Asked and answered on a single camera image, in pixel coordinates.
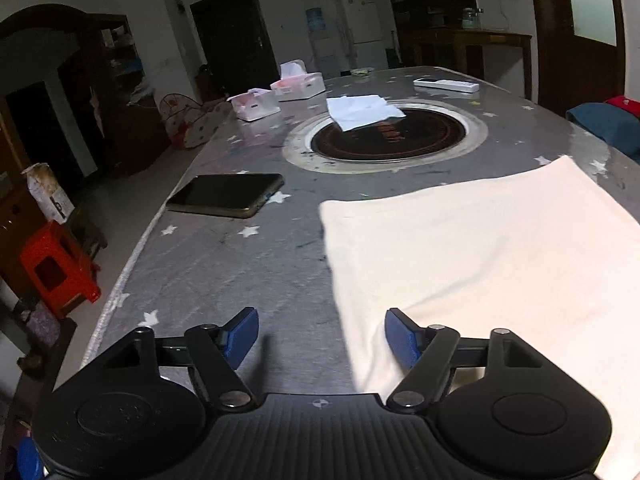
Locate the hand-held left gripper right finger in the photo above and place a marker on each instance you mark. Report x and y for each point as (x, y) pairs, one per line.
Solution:
(400, 335)

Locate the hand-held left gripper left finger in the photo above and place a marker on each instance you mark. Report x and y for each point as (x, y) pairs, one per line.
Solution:
(243, 332)

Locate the white garment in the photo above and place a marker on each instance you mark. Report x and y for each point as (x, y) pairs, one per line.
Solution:
(475, 240)

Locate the grey star-print table cover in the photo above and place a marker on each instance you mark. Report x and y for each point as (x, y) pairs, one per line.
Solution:
(240, 270)

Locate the black smartphone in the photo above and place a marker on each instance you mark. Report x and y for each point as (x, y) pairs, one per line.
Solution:
(222, 194)

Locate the round built-in induction cooker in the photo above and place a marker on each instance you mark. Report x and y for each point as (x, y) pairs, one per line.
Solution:
(430, 137)

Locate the red plastic stool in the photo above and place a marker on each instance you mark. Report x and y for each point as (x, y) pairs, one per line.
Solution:
(55, 265)

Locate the pink dotted play tent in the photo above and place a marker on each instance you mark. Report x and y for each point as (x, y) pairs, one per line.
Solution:
(192, 122)

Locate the small pink white tissue box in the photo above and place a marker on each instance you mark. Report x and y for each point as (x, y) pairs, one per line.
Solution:
(255, 105)

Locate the white tissue paper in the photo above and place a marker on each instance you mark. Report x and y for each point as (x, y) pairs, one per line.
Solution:
(360, 110)

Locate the dark wooden shelf cabinet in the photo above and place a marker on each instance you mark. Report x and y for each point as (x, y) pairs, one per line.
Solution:
(130, 125)

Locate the cardboard carton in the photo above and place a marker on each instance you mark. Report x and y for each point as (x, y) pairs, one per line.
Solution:
(47, 192)

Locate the large pink white tissue box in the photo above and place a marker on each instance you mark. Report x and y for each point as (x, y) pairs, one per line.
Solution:
(300, 86)

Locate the white remote control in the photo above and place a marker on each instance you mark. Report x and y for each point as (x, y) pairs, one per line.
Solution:
(445, 85)

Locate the white water dispenser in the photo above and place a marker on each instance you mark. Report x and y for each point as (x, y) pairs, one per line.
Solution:
(326, 55)

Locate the dark wooden door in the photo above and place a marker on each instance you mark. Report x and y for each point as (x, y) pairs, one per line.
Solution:
(230, 40)

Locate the blue sofa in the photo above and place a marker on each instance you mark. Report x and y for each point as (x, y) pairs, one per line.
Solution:
(607, 127)

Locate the wooden side desk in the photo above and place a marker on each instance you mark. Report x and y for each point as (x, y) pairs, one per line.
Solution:
(475, 40)

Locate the white refrigerator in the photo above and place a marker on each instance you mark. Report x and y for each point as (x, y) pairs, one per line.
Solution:
(365, 30)

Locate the blue water bottle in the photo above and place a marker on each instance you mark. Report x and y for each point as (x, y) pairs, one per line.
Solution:
(315, 20)

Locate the red printed garment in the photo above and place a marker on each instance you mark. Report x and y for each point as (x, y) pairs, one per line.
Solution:
(626, 105)

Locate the glass kettle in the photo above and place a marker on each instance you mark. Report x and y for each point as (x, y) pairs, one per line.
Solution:
(470, 19)

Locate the wooden door with frosted glass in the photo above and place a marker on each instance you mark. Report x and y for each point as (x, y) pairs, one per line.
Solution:
(555, 35)

